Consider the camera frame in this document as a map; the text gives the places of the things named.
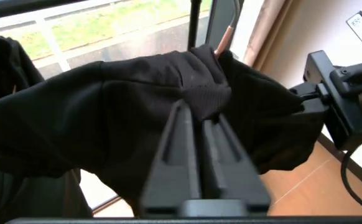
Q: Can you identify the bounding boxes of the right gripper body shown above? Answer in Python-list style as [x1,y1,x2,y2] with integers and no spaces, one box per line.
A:
[303,49,362,152]

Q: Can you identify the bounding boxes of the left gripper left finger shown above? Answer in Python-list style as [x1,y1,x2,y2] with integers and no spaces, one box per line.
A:
[139,98,202,217]

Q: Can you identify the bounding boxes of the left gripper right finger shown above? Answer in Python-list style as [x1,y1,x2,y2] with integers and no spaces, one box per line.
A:
[200,113,272,215]

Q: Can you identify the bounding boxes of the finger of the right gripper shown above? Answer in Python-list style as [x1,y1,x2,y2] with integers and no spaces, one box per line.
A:
[289,82,322,103]

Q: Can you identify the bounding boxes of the beige curtain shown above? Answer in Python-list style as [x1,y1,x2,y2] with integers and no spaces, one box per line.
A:
[242,0,294,71]

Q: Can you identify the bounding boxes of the black clothes rack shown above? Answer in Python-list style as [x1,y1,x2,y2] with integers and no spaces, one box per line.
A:
[0,0,203,52]

